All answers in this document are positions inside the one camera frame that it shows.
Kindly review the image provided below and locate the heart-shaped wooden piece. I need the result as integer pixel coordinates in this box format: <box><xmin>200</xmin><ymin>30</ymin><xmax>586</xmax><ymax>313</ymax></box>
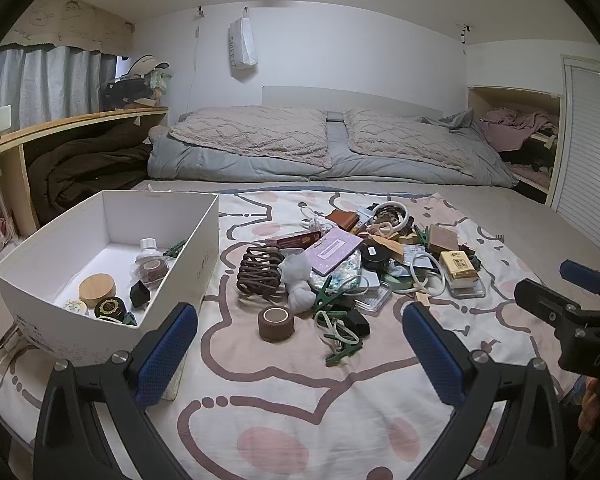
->
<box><xmin>375</xmin><ymin>237</ymin><xmax>406</xmax><ymax>263</ymax></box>

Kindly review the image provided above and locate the large white plastic ring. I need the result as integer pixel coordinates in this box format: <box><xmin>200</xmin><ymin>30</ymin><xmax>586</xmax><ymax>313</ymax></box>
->
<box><xmin>411</xmin><ymin>252</ymin><xmax>448</xmax><ymax>297</ymax></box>

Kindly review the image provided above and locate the yellow box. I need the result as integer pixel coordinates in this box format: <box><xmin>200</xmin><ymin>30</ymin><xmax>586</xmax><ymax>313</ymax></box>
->
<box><xmin>439</xmin><ymin>251</ymin><xmax>480</xmax><ymax>283</ymax></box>

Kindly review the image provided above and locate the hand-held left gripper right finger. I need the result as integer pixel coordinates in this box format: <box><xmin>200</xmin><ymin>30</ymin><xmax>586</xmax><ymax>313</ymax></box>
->
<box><xmin>401</xmin><ymin>302</ymin><xmax>567</xmax><ymax>480</ymax></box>

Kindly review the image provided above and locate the wooden alcove shelf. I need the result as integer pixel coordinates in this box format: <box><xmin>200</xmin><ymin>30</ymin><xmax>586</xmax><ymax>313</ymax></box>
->
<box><xmin>467</xmin><ymin>85</ymin><xmax>563</xmax><ymax>206</ymax></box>

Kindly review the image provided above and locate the white cap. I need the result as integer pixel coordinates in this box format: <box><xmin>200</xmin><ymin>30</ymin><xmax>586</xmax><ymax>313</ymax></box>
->
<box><xmin>127</xmin><ymin>55</ymin><xmax>170</xmax><ymax>78</ymax></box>

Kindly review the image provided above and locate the brown leather wallet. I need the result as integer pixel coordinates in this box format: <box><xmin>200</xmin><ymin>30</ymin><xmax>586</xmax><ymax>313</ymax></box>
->
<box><xmin>326</xmin><ymin>210</ymin><xmax>362</xmax><ymax>233</ymax></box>

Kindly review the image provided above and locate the patterned face mask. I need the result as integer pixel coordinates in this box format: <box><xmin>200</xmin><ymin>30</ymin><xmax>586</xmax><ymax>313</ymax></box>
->
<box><xmin>325</xmin><ymin>252</ymin><xmax>366</xmax><ymax>296</ymax></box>

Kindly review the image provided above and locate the white cardboard box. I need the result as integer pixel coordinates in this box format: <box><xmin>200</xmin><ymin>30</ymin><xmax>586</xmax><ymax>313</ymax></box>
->
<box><xmin>0</xmin><ymin>190</ymin><xmax>221</xmax><ymax>402</ymax></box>

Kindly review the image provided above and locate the grey curtain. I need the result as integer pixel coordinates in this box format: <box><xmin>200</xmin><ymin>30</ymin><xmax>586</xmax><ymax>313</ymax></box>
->
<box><xmin>0</xmin><ymin>45</ymin><xmax>118</xmax><ymax>121</ymax></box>

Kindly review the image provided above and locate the brown hair claw clip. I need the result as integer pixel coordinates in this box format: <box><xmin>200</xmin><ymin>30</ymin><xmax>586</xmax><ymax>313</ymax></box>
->
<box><xmin>236</xmin><ymin>246</ymin><xmax>286</xmax><ymax>296</ymax></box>

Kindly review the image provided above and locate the white louvered door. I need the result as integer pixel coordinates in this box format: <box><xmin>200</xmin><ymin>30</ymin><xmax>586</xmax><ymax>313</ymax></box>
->
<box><xmin>550</xmin><ymin>55</ymin><xmax>600</xmax><ymax>246</ymax></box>

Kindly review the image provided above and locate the dark red flat box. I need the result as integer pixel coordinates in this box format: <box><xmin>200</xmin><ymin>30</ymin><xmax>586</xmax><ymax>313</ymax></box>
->
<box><xmin>265</xmin><ymin>232</ymin><xmax>326</xmax><ymax>251</ymax></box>

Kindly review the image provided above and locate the white hanging bag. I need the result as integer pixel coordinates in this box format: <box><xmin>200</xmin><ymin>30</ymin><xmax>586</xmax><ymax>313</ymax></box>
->
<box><xmin>227</xmin><ymin>15</ymin><xmax>259</xmax><ymax>70</ymax></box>

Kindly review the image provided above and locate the brown tape roll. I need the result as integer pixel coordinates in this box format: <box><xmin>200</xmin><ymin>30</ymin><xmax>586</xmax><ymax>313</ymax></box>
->
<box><xmin>258</xmin><ymin>306</ymin><xmax>296</xmax><ymax>343</ymax></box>

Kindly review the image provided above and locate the black round tin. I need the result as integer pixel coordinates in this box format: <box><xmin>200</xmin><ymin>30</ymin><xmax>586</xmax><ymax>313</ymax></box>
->
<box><xmin>94</xmin><ymin>297</ymin><xmax>127</xmax><ymax>321</ymax></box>

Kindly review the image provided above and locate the grey duvet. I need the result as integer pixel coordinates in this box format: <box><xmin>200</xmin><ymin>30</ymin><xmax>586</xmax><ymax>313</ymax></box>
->
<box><xmin>146</xmin><ymin>110</ymin><xmax>518</xmax><ymax>188</ymax></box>

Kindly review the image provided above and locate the white foil packet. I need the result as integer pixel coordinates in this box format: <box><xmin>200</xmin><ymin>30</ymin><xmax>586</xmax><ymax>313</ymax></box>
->
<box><xmin>405</xmin><ymin>247</ymin><xmax>433</xmax><ymax>278</ymax></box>

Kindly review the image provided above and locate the purple booklet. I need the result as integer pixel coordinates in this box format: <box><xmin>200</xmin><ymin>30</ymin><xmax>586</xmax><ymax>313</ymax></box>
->
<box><xmin>305</xmin><ymin>230</ymin><xmax>365</xmax><ymax>277</ymax></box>

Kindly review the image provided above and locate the brown bead bracelet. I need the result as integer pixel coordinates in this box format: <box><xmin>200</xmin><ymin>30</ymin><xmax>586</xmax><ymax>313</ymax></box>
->
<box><xmin>372</xmin><ymin>207</ymin><xmax>406</xmax><ymax>233</ymax></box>

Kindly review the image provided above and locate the white headboard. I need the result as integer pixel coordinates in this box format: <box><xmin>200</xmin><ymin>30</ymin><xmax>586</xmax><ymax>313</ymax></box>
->
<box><xmin>261</xmin><ymin>85</ymin><xmax>445</xmax><ymax>120</ymax></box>

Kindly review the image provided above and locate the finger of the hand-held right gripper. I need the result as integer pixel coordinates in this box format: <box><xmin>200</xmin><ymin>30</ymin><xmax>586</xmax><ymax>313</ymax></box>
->
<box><xmin>514</xmin><ymin>277</ymin><xmax>593</xmax><ymax>331</ymax></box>
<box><xmin>560</xmin><ymin>259</ymin><xmax>600</xmax><ymax>311</ymax></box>

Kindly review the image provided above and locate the green plush toy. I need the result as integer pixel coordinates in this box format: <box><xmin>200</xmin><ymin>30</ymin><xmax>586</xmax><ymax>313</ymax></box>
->
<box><xmin>150</xmin><ymin>69</ymin><xmax>173</xmax><ymax>96</ymax></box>

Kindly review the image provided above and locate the small white ring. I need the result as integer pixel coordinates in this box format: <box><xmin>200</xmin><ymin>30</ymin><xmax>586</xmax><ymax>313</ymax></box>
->
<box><xmin>367</xmin><ymin>201</ymin><xmax>411</xmax><ymax>233</ymax></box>

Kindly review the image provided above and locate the beige quilted pillow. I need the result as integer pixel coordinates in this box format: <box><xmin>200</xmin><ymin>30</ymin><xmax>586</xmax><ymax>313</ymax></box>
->
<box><xmin>342</xmin><ymin>107</ymin><xmax>481</xmax><ymax>178</ymax></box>
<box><xmin>169</xmin><ymin>106</ymin><xmax>333</xmax><ymax>170</ymax></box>

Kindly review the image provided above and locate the clear plastic container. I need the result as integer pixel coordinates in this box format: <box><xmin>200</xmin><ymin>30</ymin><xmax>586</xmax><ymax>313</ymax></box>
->
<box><xmin>447</xmin><ymin>274</ymin><xmax>487</xmax><ymax>301</ymax></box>

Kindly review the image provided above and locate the person's right hand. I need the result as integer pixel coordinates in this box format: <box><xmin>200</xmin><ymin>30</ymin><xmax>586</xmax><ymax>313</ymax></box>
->
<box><xmin>580</xmin><ymin>376</ymin><xmax>600</xmax><ymax>433</ymax></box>

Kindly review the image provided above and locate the dark brown folded blanket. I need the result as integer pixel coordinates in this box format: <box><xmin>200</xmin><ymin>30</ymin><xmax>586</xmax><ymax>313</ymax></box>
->
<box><xmin>27</xmin><ymin>120</ymin><xmax>153</xmax><ymax>221</ymax></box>

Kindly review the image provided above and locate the small black cube box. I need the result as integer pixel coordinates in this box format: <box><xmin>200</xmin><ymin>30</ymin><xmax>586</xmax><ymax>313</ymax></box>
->
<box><xmin>129</xmin><ymin>282</ymin><xmax>153</xmax><ymax>308</ymax></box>

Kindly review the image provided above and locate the white fluffy pompom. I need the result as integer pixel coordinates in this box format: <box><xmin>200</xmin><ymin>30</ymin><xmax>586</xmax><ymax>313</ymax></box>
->
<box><xmin>279</xmin><ymin>254</ymin><xmax>317</xmax><ymax>311</ymax></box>

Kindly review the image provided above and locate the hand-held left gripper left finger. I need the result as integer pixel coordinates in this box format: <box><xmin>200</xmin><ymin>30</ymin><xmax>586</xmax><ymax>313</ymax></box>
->
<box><xmin>32</xmin><ymin>302</ymin><xmax>199</xmax><ymax>480</ymax></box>

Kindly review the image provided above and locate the teal round dish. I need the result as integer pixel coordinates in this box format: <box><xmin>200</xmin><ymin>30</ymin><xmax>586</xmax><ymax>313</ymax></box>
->
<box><xmin>380</xmin><ymin>270</ymin><xmax>416</xmax><ymax>296</ymax></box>

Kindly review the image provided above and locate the wooden square box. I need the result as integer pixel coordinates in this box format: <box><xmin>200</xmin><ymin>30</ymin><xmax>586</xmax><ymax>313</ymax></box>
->
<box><xmin>426</xmin><ymin>224</ymin><xmax>461</xmax><ymax>255</ymax></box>

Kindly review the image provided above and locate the wooden shelf unit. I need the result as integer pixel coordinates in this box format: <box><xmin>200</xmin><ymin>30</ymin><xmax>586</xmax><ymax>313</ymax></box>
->
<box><xmin>0</xmin><ymin>105</ymin><xmax>170</xmax><ymax>241</ymax></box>

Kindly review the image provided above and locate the black round compact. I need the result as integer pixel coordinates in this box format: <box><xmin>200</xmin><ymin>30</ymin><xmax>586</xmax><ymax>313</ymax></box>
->
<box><xmin>360</xmin><ymin>245</ymin><xmax>391</xmax><ymax>272</ymax></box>

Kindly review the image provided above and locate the beige printed curtain valance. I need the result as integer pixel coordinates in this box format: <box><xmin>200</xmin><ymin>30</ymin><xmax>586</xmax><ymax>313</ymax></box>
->
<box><xmin>2</xmin><ymin>0</ymin><xmax>133</xmax><ymax>56</ymax></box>

